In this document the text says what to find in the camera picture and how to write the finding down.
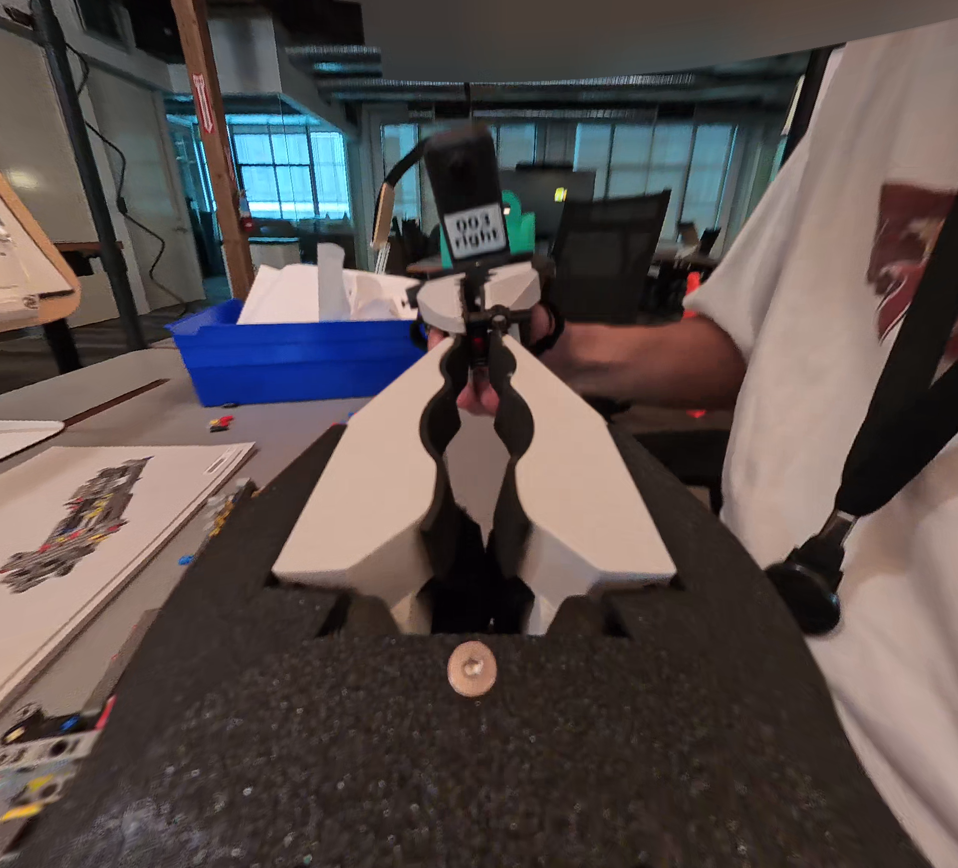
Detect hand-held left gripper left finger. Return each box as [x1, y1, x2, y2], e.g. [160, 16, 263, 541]
[271, 334, 461, 635]

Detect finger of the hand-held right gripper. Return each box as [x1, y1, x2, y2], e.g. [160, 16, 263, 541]
[415, 277, 469, 339]
[482, 264, 543, 341]

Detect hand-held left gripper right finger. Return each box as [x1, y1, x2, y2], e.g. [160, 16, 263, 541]
[486, 334, 678, 635]

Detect black lego connector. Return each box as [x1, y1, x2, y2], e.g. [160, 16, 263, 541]
[463, 305, 534, 390]

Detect grey lego car chassis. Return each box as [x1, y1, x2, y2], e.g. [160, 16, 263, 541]
[0, 477, 259, 826]

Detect person's right forearm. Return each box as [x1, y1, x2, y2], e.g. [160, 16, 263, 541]
[584, 318, 749, 411]

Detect lego instruction booklet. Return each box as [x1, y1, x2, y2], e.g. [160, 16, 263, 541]
[0, 443, 257, 715]

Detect person's right hand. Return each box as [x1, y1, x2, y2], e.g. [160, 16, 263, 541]
[425, 303, 594, 418]

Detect green plastic bin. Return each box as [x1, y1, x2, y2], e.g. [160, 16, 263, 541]
[440, 189, 537, 270]

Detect black mesh office chair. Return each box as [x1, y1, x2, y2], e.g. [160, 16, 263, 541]
[550, 191, 672, 323]

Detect blue plastic bin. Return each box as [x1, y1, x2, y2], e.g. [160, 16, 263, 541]
[165, 298, 428, 407]

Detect white paper sheet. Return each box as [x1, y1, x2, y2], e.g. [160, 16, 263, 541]
[238, 243, 420, 324]

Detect black round disc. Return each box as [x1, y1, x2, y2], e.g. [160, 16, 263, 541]
[765, 509, 858, 636]

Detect person in white shirt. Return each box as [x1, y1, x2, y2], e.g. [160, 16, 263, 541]
[685, 22, 958, 868]

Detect wooden clipboard board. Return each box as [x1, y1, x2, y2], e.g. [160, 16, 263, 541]
[0, 176, 82, 330]

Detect brown wooden post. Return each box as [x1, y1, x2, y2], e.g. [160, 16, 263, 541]
[165, 0, 255, 300]

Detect black strap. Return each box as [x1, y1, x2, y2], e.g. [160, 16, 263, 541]
[834, 195, 958, 517]

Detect black metal post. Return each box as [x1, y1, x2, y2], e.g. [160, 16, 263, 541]
[11, 0, 147, 353]

